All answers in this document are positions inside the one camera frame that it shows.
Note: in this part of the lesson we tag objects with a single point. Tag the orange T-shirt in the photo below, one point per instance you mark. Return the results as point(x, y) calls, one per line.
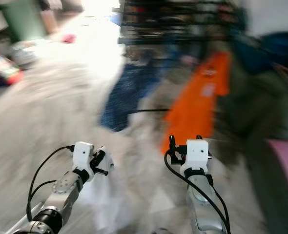
point(197, 102)

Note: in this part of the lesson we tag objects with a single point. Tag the dark teal garment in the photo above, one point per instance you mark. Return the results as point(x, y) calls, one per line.
point(271, 51)

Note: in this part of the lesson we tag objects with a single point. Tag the pink cloth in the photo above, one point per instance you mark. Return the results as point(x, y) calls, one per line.
point(69, 39)

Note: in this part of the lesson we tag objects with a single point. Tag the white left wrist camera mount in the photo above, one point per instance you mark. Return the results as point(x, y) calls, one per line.
point(83, 155)

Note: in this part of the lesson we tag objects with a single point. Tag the white printed bag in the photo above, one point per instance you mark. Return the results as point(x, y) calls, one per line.
point(27, 53)

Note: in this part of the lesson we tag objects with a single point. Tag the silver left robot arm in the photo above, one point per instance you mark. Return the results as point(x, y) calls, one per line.
point(66, 187)

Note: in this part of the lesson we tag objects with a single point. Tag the bright white garment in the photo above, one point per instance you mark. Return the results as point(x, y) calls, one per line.
point(105, 195)

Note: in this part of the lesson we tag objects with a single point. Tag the black clothes drying rack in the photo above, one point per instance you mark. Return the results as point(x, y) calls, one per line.
point(178, 19)

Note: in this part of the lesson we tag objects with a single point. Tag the blue plaid shirt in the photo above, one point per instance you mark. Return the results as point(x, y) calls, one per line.
point(129, 92)

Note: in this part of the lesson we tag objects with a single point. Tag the red and blue backpack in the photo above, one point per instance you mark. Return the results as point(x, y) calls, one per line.
point(5, 68)

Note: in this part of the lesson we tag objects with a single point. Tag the pink cushion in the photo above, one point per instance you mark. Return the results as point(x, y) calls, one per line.
point(285, 161)

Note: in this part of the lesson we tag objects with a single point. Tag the green bin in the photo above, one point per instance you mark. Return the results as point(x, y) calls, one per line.
point(24, 19)

